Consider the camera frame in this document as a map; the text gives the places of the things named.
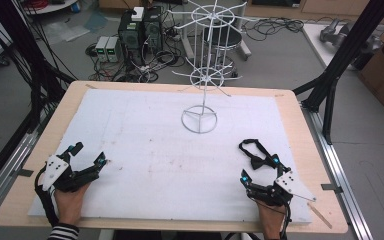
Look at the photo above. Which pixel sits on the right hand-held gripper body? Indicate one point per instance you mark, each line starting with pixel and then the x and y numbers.
pixel 293 185

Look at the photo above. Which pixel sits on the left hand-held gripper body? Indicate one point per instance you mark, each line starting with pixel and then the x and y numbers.
pixel 55 171

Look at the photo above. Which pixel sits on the black bow tie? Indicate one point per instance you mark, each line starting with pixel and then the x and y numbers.
pixel 256 156

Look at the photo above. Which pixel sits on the person's left hand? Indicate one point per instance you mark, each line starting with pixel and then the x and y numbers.
pixel 69 205

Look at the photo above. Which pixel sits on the person's right hand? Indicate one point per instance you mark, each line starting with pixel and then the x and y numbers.
pixel 271 218

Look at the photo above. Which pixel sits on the black tape piece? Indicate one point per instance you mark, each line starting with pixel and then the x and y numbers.
pixel 331 187
pixel 25 172

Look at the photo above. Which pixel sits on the thin wooden stick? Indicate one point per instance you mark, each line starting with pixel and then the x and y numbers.
pixel 320 215

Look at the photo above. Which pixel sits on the white foam board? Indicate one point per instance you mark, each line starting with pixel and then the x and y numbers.
pixel 166 160

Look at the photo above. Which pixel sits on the grey power supply unit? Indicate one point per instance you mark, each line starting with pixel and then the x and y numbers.
pixel 101 49
pixel 113 50

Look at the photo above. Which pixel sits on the black computer tower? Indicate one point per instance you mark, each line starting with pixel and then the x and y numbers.
pixel 131 35
pixel 153 31

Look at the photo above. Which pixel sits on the black round stool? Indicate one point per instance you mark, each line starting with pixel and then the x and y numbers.
pixel 221 40

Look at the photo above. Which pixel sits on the white box device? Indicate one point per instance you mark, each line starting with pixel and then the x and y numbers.
pixel 137 13

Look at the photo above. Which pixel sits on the aluminium rail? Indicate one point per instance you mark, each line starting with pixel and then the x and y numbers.
pixel 338 173
pixel 3 180

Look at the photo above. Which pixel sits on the black metal frame stand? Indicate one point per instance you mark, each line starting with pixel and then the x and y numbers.
pixel 23 63
pixel 343 63

